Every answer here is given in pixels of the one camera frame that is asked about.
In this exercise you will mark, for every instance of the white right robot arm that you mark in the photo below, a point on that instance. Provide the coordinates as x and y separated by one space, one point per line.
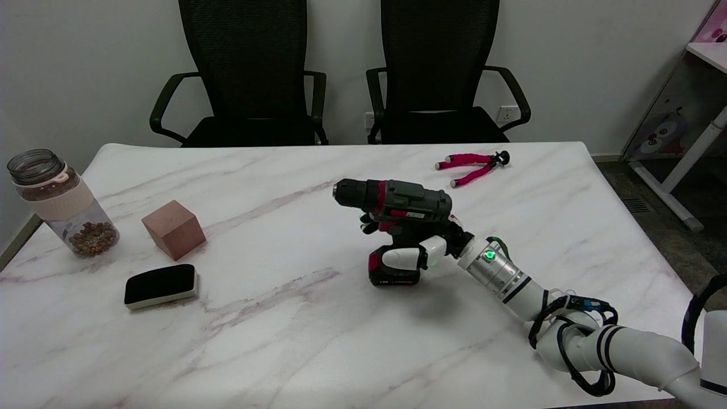
630 346

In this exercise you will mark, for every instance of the pink flexible mini tripod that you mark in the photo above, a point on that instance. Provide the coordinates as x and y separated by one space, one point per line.
471 159

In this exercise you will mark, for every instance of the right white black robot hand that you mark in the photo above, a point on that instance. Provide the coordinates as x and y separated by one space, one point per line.
440 244

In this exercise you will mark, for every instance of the white wall socket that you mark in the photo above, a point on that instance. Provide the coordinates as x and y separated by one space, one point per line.
370 120
508 115

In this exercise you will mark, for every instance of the white desk with cartoon panel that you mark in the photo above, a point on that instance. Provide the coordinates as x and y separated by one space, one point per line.
664 125

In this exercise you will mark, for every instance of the black mesh office chair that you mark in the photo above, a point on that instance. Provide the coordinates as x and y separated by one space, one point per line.
437 62
250 62

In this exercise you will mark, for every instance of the dark green red power screwdriver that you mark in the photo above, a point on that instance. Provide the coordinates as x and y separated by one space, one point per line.
406 199

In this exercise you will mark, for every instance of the brown wooden cube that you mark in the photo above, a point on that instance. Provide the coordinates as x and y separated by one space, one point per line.
173 230

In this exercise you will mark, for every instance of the dark floor vent grille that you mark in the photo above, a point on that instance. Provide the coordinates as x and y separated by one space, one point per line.
635 205

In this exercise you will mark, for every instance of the black whiteboard eraser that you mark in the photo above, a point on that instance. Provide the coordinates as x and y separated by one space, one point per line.
159 283

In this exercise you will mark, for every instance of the clear jar with nuts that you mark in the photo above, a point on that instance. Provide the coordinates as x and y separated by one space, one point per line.
68 207

